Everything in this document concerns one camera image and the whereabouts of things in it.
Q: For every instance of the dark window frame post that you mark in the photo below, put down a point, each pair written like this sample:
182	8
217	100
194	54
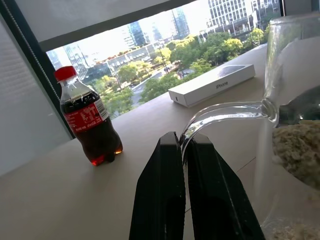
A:
32	57

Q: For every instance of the cola bottle with red cap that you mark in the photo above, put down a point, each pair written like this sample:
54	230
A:
87	117

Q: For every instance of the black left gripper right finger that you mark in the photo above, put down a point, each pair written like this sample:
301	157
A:
215	197

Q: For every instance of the white roller window blind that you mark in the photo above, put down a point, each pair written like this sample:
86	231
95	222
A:
95	17

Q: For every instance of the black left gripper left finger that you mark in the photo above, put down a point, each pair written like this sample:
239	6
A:
160	190

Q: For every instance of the white iPhone box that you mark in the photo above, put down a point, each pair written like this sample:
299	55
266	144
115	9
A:
212	83

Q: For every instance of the clear glass mug with oatmeal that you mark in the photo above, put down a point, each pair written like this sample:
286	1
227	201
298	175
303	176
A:
280	75

